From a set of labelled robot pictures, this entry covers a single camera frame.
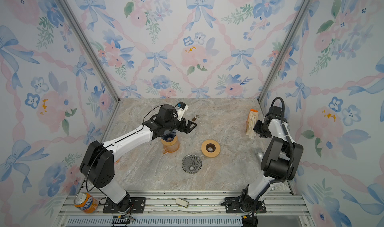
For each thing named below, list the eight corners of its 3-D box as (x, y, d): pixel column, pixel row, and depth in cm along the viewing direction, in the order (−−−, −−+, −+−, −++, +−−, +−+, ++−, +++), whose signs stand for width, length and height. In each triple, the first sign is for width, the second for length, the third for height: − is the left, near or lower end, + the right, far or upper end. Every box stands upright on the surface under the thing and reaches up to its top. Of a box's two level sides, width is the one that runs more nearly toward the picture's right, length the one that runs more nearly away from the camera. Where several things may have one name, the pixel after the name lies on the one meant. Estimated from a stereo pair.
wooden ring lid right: (201, 157, 92) (201, 155, 90) (200, 141, 99) (201, 139, 97) (220, 157, 92) (221, 155, 90) (218, 141, 99) (219, 139, 97)
